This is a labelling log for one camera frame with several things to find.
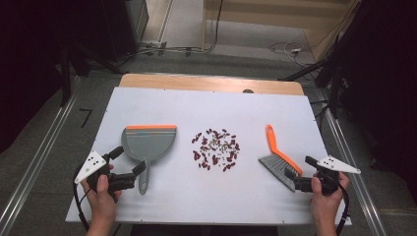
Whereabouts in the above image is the pile of red beans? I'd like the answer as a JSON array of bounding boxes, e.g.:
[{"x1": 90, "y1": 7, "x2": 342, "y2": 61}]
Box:
[{"x1": 191, "y1": 128, "x2": 241, "y2": 173}]

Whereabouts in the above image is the person's left hand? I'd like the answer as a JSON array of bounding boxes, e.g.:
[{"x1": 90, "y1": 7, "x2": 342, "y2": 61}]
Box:
[{"x1": 81, "y1": 174, "x2": 123, "y2": 224}]

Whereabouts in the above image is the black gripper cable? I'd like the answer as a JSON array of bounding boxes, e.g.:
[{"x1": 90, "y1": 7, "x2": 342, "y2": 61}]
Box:
[
  {"x1": 72, "y1": 163, "x2": 91, "y2": 232},
  {"x1": 334, "y1": 183, "x2": 351, "y2": 236}
]

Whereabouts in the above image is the aluminium floor rail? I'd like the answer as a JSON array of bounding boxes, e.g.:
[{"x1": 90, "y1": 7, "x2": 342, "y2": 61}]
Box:
[
  {"x1": 316, "y1": 91, "x2": 389, "y2": 236},
  {"x1": 0, "y1": 76, "x2": 83, "y2": 236}
]

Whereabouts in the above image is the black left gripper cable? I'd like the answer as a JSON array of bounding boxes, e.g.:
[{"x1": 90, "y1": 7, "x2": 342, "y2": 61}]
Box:
[{"x1": 72, "y1": 163, "x2": 91, "y2": 232}]

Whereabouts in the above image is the black metal stand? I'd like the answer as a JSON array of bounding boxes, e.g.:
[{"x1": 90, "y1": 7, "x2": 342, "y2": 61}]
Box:
[
  {"x1": 58, "y1": 42, "x2": 127, "y2": 107},
  {"x1": 277, "y1": 32, "x2": 346, "y2": 120}
]

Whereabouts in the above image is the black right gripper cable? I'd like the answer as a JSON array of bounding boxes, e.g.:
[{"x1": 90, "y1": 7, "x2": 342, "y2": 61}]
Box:
[{"x1": 334, "y1": 183, "x2": 351, "y2": 236}]

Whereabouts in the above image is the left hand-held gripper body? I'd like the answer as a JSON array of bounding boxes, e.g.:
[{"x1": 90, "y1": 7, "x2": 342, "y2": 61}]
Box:
[{"x1": 74, "y1": 150, "x2": 137, "y2": 202}]

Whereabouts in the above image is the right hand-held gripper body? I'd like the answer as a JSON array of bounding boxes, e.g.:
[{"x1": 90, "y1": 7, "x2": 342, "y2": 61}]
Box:
[{"x1": 294, "y1": 155, "x2": 362, "y2": 197}]

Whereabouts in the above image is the black curtain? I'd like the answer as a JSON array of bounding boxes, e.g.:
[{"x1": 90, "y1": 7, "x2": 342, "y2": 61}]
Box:
[
  {"x1": 0, "y1": 0, "x2": 140, "y2": 155},
  {"x1": 328, "y1": 0, "x2": 417, "y2": 198}
]

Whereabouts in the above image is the grey dustpan with orange edge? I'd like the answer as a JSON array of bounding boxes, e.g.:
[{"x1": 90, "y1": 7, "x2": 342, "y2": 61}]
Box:
[{"x1": 120, "y1": 124, "x2": 178, "y2": 197}]

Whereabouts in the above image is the orange brush with grey bristles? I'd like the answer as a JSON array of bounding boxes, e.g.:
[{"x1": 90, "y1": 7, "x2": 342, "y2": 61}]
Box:
[{"x1": 258, "y1": 124, "x2": 304, "y2": 193}]

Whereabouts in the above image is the wooden table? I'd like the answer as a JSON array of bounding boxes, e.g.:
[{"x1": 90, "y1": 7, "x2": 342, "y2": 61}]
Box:
[{"x1": 118, "y1": 73, "x2": 305, "y2": 96}]

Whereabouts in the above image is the black hanging cable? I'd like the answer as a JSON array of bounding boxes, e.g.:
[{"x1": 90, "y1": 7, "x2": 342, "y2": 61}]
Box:
[{"x1": 137, "y1": 0, "x2": 224, "y2": 57}]

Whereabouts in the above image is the person's right hand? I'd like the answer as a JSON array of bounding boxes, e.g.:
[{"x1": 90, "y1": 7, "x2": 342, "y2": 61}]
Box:
[{"x1": 310, "y1": 172, "x2": 351, "y2": 227}]

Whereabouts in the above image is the white board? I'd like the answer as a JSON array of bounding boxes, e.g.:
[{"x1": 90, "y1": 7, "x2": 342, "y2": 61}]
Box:
[{"x1": 65, "y1": 86, "x2": 353, "y2": 226}]

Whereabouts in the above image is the white floor cable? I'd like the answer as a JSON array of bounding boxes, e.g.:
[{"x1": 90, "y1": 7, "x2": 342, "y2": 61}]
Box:
[{"x1": 268, "y1": 41, "x2": 317, "y2": 67}]

